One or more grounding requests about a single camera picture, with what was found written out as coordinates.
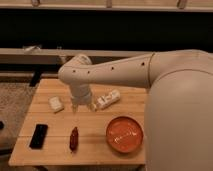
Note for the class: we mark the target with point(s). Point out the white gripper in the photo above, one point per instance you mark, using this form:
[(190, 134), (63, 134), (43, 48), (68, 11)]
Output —
[(81, 95)]

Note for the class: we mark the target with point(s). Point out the orange ceramic bowl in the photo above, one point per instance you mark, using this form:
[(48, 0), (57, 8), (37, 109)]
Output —
[(124, 134)]

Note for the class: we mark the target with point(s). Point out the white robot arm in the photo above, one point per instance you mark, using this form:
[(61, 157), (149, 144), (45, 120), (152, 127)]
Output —
[(178, 118)]

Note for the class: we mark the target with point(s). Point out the white tube bottle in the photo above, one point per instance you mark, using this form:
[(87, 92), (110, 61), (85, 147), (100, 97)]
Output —
[(108, 99)]

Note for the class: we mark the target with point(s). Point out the small white box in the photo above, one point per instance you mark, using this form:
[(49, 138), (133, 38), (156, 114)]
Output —
[(56, 104)]

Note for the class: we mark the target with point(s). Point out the red chili pepper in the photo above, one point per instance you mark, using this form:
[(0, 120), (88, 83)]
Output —
[(74, 140)]

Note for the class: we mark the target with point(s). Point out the black rectangular remote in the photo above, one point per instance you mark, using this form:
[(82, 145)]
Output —
[(38, 137)]

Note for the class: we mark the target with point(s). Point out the grey horizontal rail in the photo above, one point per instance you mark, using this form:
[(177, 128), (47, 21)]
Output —
[(53, 56)]

